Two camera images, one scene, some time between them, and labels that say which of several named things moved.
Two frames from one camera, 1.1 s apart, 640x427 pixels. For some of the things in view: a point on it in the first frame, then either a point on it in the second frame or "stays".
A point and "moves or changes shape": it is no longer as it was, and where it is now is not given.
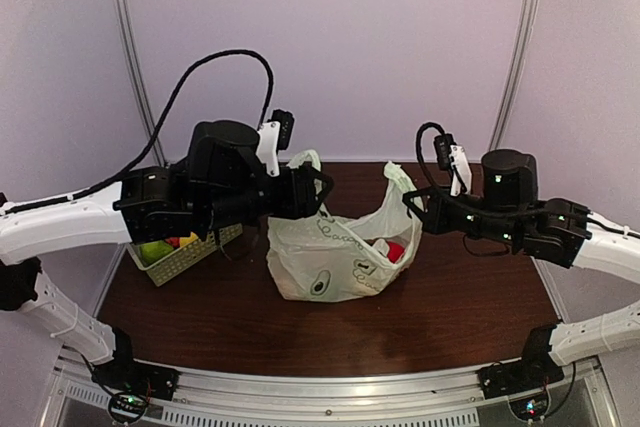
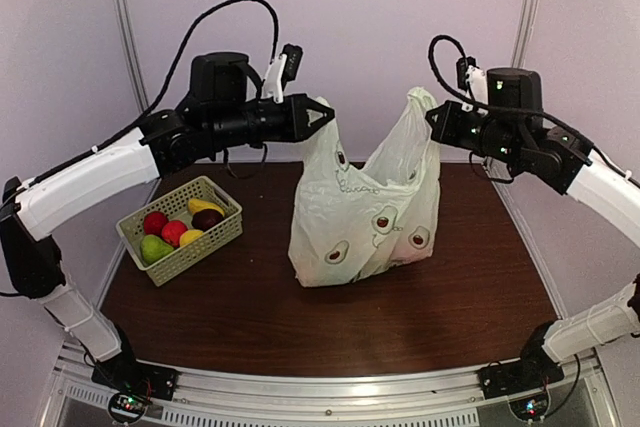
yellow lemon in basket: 186,240 stays
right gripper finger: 406,199 → 439,123
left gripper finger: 326,180 → 303,104
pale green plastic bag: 325,258 moves or changes shape
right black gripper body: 493,225 → 495,138
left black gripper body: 233,206 → 233,125
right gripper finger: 406,198 → 445,116
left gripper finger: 317,200 → 298,120
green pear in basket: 154,250 stays
